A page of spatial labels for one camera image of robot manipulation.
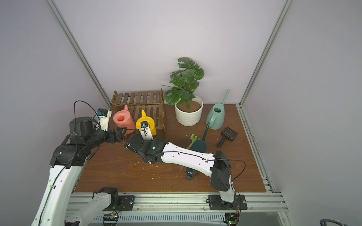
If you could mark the white ribbed plant pot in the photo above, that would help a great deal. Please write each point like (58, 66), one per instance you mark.
(190, 118)

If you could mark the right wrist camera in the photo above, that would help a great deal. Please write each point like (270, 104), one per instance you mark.
(146, 131)

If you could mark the green monstera plant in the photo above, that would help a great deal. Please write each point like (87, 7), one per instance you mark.
(184, 82)

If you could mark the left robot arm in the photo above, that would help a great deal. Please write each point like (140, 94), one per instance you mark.
(67, 164)

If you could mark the pink watering can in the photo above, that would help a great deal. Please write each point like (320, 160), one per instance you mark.
(123, 119)

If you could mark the yellow watering can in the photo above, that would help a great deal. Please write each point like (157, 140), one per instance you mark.
(149, 120)

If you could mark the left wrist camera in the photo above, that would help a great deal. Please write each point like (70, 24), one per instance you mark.
(104, 116)

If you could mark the green toy rake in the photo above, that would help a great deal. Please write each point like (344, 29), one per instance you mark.
(193, 138)

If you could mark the dark green watering can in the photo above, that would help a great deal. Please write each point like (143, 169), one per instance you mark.
(198, 146)

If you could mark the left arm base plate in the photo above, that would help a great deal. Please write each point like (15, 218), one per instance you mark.
(125, 203)

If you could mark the wooden two-tier shelf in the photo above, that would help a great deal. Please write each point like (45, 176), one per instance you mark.
(152, 102)

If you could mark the black toy scoop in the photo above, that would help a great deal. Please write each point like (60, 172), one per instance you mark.
(227, 134)

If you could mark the light green watering can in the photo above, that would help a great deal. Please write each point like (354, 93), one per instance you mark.
(216, 115)

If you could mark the aluminium front rail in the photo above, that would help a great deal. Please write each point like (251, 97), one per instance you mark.
(169, 206)

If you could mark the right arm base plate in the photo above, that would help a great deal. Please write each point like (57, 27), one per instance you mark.
(216, 203)

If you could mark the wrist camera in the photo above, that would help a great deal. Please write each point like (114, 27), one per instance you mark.
(104, 116)
(146, 131)

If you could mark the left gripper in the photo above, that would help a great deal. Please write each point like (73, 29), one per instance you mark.
(113, 135)

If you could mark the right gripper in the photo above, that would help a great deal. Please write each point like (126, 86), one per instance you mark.
(134, 142)

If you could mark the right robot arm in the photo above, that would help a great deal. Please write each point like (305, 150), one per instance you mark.
(214, 165)

